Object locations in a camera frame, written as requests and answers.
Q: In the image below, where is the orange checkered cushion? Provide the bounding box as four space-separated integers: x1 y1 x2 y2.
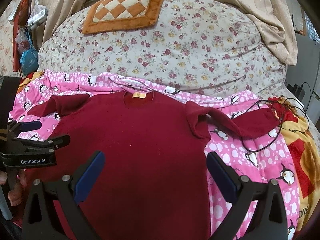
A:
82 0 164 34

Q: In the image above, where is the dark red sweater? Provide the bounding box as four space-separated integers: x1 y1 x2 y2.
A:
26 92 279 239

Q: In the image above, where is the clear plastic container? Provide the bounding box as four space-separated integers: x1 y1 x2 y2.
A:
26 4 48 31

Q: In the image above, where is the blue plastic bag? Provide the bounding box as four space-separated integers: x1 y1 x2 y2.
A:
20 29 39 75

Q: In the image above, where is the person's left hand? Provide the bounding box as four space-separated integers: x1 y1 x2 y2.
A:
0 170 27 207

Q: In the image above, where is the beige curtain right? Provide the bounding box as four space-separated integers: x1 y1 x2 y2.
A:
216 0 298 66

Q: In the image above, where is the pink penguin blanket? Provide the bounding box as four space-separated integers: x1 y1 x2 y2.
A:
9 70 299 239

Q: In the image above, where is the red hanging cloth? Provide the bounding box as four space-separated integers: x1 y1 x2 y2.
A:
12 0 32 73

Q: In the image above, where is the black cable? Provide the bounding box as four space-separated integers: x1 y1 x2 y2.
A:
240 81 313 154

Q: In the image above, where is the floral bed quilt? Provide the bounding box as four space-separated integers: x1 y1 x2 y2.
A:
39 0 287 96

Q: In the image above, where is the yellow red cartoon blanket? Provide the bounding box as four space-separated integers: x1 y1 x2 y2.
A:
268 96 319 234

